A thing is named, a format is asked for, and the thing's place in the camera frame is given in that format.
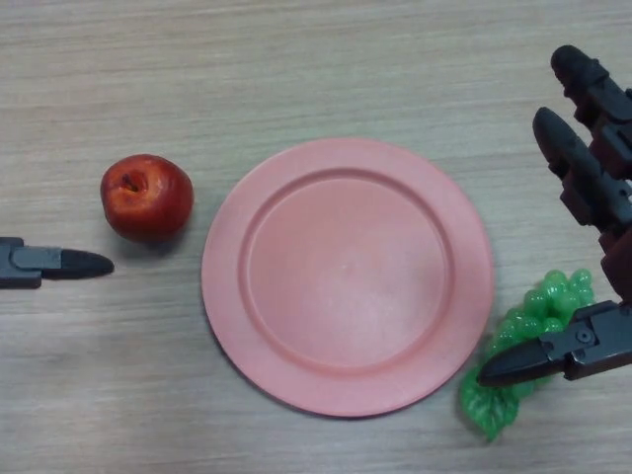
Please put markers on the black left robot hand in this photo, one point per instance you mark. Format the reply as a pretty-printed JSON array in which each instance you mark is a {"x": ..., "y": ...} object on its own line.
[{"x": 49, "y": 262}]

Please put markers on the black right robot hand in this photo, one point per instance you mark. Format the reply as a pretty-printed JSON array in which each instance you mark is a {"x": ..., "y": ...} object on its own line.
[{"x": 592, "y": 173}]

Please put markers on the red apple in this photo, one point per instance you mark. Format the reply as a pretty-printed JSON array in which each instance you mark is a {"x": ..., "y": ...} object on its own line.
[{"x": 147, "y": 200}]

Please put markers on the pink round plate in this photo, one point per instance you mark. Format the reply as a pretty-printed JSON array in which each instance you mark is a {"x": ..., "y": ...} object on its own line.
[{"x": 345, "y": 276}]

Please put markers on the green plastic grape bunch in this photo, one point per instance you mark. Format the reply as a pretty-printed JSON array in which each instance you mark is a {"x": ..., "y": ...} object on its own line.
[{"x": 538, "y": 306}]

